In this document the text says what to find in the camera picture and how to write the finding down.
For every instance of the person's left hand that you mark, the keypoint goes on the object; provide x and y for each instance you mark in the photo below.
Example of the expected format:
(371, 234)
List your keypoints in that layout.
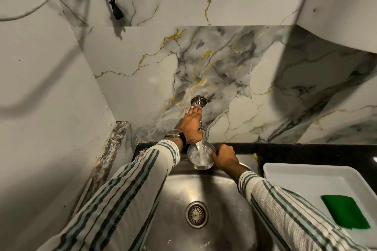
(190, 126)

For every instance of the person's right hand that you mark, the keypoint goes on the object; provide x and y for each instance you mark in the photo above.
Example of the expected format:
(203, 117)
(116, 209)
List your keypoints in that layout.
(224, 158)

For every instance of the person's right fingers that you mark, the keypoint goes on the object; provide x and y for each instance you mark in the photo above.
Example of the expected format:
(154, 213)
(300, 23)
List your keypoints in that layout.
(216, 153)

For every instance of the person's left thumb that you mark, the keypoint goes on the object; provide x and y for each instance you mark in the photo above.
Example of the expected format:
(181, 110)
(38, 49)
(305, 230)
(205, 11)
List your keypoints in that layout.
(199, 134)

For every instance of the clear drinking glass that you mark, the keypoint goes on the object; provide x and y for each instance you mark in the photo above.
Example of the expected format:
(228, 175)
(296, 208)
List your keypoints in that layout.
(201, 156)

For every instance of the chrome wall tap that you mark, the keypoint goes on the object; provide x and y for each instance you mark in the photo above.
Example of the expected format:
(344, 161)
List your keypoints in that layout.
(198, 103)

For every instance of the person's right forearm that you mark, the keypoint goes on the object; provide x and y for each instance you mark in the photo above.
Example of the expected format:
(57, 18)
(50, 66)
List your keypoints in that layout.
(297, 215)

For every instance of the person's left forearm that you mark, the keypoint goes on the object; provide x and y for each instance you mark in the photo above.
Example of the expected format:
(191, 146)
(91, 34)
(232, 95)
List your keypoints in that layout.
(117, 197)

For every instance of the stainless steel sink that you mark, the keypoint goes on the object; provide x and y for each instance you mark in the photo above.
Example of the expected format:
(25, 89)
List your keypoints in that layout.
(203, 209)

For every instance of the round sink drain strainer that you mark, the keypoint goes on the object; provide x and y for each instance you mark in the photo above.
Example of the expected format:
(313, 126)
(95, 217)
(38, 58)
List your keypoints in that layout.
(197, 214)

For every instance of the white plastic tray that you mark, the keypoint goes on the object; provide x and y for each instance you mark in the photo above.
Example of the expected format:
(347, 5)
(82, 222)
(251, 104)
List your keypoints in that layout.
(324, 189)

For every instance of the green scrub pad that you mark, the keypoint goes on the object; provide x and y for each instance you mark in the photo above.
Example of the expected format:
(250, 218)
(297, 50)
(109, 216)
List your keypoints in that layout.
(345, 211)

